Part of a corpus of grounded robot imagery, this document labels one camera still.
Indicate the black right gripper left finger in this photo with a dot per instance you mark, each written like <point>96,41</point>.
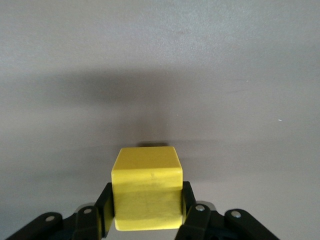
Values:
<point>106,200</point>

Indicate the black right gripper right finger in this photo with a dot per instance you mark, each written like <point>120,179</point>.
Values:
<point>197,222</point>

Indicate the yellow wooden block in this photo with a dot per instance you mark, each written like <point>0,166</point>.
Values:
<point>147,195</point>

